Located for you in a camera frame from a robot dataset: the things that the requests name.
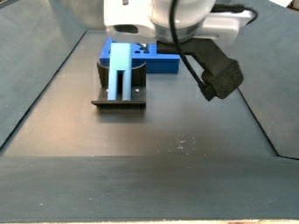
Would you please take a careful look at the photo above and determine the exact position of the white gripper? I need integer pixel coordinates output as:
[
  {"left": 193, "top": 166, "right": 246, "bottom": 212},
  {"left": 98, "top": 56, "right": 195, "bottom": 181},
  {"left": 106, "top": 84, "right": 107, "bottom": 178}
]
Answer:
[{"left": 102, "top": 0, "right": 255, "bottom": 54}]

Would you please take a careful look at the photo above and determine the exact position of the light blue square-circle object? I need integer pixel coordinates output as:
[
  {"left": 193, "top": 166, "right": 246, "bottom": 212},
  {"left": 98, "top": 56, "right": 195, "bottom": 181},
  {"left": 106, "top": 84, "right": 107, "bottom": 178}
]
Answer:
[{"left": 107, "top": 43, "right": 133, "bottom": 101}]

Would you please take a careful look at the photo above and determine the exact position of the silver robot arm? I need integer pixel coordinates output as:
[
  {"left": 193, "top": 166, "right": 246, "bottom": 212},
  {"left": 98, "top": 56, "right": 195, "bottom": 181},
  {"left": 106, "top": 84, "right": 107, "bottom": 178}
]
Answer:
[{"left": 103, "top": 0, "right": 255, "bottom": 48}]

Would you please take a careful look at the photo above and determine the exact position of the black fixture stand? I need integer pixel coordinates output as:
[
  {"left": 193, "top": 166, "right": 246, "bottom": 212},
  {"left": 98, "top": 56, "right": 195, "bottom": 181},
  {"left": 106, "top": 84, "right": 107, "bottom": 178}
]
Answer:
[{"left": 91, "top": 63, "right": 146, "bottom": 108}]

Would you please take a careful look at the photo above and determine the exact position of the blue foam shape tray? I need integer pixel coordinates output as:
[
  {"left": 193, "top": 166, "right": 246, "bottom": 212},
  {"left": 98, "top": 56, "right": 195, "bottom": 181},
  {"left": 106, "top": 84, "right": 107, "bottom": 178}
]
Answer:
[{"left": 98, "top": 37, "right": 183, "bottom": 74}]

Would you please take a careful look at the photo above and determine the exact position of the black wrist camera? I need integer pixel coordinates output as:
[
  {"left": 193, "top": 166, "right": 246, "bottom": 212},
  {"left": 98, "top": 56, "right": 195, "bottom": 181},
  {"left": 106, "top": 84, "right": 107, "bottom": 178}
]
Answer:
[{"left": 155, "top": 38, "right": 246, "bottom": 102}]

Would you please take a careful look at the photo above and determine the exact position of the black camera cable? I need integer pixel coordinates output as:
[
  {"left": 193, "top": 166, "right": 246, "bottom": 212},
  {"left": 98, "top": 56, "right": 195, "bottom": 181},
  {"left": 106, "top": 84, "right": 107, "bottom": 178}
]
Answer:
[{"left": 169, "top": 0, "right": 259, "bottom": 88}]

